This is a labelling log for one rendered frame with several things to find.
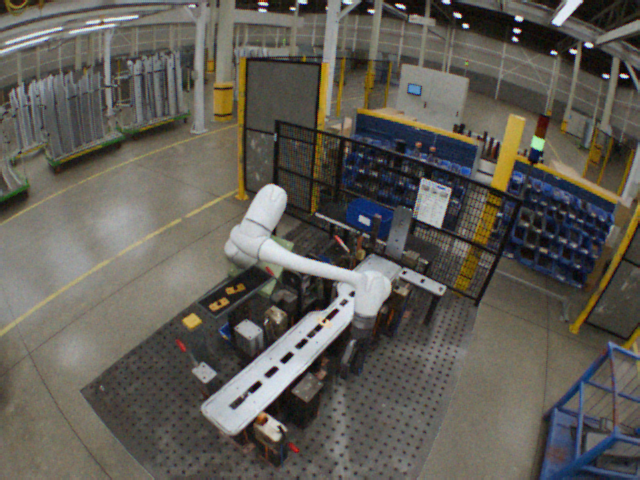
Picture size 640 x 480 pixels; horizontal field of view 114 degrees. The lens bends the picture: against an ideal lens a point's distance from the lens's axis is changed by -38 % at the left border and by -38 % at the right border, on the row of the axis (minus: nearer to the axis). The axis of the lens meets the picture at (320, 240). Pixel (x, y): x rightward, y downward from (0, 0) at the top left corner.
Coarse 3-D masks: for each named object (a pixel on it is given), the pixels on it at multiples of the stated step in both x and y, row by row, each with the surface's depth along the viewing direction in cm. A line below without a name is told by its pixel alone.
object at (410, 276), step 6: (402, 270) 193; (408, 270) 194; (402, 276) 189; (408, 276) 189; (414, 276) 189; (420, 276) 190; (414, 282) 185; (426, 282) 186; (432, 282) 186; (426, 288) 181; (432, 288) 181; (438, 288) 182; (444, 288) 182; (438, 294) 178
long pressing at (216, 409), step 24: (360, 264) 195; (384, 264) 197; (336, 288) 177; (312, 312) 159; (288, 336) 145; (336, 336) 149; (264, 360) 133; (312, 360) 136; (240, 384) 121; (264, 384) 123; (288, 384) 124; (216, 408) 110; (240, 408) 112; (264, 408) 114
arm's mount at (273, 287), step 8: (280, 240) 214; (288, 248) 210; (232, 264) 217; (264, 264) 211; (272, 264) 210; (232, 272) 216; (240, 272) 214; (280, 272) 207; (280, 280) 211; (264, 288) 206; (272, 288) 205; (264, 296) 207
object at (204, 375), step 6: (204, 366) 120; (198, 372) 117; (204, 372) 117; (210, 372) 118; (198, 378) 116; (204, 378) 115; (210, 378) 115; (216, 378) 118; (198, 384) 121; (204, 384) 115; (210, 384) 116; (216, 384) 120; (204, 390) 120; (210, 390) 118; (216, 390) 122; (204, 396) 127; (210, 396) 119
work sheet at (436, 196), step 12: (420, 180) 203; (432, 180) 198; (420, 192) 206; (432, 192) 201; (444, 192) 196; (420, 204) 210; (432, 204) 205; (444, 204) 200; (420, 216) 214; (432, 216) 208; (444, 216) 203
